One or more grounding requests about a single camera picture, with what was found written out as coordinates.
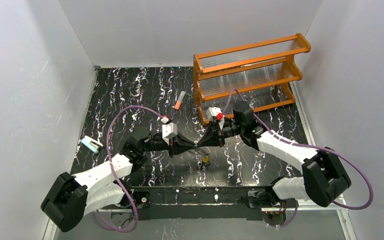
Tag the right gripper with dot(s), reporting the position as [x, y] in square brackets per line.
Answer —
[218, 133]

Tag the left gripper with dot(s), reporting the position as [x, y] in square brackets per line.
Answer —
[172, 145]

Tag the yellow tagged key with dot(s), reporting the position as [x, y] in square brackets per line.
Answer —
[205, 160]

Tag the metal keyring holder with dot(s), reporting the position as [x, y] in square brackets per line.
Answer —
[202, 152]

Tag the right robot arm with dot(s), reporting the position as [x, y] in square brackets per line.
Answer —
[323, 177]

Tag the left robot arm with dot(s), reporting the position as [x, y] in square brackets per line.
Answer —
[92, 179]

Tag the orange white marker pen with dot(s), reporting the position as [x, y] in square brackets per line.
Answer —
[179, 100]

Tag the orange wooden shelf rack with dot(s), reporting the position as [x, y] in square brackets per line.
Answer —
[263, 70]

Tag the light blue stapler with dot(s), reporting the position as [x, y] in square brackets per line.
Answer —
[93, 145]

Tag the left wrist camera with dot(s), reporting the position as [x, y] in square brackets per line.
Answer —
[169, 129]

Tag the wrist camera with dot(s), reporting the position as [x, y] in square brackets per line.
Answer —
[169, 129]
[215, 115]

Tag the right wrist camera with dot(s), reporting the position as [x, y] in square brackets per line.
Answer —
[215, 115]

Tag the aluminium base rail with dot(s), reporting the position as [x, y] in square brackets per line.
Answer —
[208, 203]

